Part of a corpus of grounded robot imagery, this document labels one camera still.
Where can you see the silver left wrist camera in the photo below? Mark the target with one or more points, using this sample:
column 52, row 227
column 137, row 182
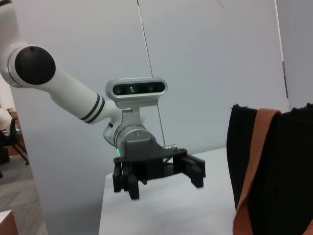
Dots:
column 137, row 89

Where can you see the white brown cabinet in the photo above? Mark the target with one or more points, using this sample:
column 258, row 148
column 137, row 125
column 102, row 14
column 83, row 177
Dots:
column 6, row 222

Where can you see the black office chair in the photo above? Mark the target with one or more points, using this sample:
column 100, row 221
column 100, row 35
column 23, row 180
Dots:
column 13, row 132

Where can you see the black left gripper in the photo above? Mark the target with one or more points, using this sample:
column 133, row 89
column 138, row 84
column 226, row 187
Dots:
column 151, row 159

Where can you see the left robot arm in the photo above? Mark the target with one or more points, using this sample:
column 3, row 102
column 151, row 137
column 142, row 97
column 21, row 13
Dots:
column 73, row 95

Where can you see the seated person white shirt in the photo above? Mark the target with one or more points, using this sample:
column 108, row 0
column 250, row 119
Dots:
column 5, row 120

